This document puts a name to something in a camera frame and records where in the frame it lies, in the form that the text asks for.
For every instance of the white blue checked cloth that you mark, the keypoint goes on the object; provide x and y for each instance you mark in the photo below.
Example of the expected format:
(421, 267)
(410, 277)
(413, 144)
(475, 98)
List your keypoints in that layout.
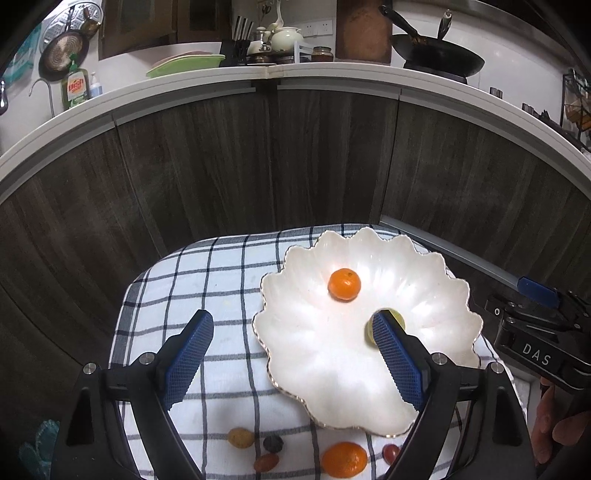
(221, 286)

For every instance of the small yellow-brown fruit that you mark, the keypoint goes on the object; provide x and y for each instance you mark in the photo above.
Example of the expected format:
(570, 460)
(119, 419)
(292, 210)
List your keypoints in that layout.
(240, 437)

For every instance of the white small rack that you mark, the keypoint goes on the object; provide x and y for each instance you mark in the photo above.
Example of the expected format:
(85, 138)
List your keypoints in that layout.
(302, 53)

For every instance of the white wall socket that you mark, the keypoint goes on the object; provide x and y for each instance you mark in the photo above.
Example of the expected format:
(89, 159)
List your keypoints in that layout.
(318, 27)

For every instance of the orange mandarin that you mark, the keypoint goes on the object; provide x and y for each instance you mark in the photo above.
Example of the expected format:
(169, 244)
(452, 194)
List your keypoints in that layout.
(344, 285)
(344, 459)

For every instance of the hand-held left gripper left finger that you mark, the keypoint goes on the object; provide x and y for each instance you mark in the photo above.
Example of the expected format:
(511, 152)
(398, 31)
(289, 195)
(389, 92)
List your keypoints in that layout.
(189, 355)

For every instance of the person's right hand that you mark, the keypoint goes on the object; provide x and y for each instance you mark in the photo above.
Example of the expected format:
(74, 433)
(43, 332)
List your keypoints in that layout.
(556, 427)

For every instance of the dark wooden window frame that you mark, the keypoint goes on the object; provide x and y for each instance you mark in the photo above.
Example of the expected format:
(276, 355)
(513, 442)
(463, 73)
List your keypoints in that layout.
(138, 27)

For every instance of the dark purple grape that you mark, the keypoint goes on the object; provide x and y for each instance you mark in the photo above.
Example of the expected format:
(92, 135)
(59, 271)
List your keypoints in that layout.
(273, 444)

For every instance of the teal rubber glove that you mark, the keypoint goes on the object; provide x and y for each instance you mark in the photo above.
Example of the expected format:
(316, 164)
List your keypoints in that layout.
(39, 452)

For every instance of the white scalloped plate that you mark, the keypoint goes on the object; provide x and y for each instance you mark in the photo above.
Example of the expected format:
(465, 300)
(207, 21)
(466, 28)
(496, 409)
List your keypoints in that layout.
(323, 350)

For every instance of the red cherry tomato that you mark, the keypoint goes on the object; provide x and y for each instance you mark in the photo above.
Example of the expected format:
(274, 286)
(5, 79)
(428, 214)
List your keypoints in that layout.
(391, 453)
(266, 461)

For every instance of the white kitchen counter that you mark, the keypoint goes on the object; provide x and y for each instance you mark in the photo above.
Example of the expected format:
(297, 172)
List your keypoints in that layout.
(323, 76)

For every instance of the white hand soap bottle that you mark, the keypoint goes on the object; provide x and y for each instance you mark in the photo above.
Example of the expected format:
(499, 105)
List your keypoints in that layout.
(94, 87)

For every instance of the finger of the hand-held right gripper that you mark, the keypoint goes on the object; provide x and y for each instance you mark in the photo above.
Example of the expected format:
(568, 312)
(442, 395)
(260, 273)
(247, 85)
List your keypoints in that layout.
(497, 305)
(538, 290)

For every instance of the grey metal rail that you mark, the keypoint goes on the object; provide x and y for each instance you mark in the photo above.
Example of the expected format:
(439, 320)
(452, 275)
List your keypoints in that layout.
(452, 251)

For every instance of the brown jar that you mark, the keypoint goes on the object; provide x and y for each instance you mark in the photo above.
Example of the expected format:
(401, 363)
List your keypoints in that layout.
(322, 54)

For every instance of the cream teapot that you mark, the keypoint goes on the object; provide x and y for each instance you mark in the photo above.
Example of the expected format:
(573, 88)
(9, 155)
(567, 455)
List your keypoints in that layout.
(286, 39)

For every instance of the green dish soap bottle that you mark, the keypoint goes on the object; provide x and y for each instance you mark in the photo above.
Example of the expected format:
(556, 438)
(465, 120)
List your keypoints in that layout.
(76, 87)

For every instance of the hanging frying pan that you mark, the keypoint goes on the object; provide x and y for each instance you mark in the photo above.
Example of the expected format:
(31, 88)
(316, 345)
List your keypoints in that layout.
(62, 55)

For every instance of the round green fruit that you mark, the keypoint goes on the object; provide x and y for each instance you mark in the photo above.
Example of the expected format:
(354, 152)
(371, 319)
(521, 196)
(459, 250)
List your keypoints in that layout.
(396, 316)

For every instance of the green plastic tray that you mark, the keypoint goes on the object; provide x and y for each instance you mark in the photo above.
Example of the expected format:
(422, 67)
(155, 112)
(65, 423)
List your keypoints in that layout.
(184, 65)

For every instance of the dark wood counter cabinet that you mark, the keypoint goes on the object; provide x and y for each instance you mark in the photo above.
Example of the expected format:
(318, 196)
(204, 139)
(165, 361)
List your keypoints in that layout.
(207, 161)

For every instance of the black knife block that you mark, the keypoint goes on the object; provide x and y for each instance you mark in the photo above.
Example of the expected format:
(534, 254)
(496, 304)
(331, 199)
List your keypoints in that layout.
(233, 53)

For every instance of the hanging metal steamer plate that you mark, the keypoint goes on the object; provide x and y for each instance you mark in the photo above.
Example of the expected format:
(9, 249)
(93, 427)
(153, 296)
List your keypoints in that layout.
(57, 23)

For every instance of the wooden cutting board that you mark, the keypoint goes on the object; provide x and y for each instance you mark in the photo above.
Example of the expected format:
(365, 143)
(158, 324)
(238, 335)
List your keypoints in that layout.
(362, 32)

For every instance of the teal tissue pack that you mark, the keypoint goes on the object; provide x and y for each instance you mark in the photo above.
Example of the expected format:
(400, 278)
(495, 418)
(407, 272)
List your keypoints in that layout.
(21, 60)

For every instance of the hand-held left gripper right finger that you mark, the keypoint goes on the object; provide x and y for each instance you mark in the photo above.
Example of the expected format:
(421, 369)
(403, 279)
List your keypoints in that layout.
(397, 364)

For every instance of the curved metal faucet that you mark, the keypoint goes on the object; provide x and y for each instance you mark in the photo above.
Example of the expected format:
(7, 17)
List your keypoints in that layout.
(46, 87)

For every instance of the black wok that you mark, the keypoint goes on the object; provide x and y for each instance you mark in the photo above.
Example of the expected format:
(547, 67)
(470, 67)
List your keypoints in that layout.
(438, 55)

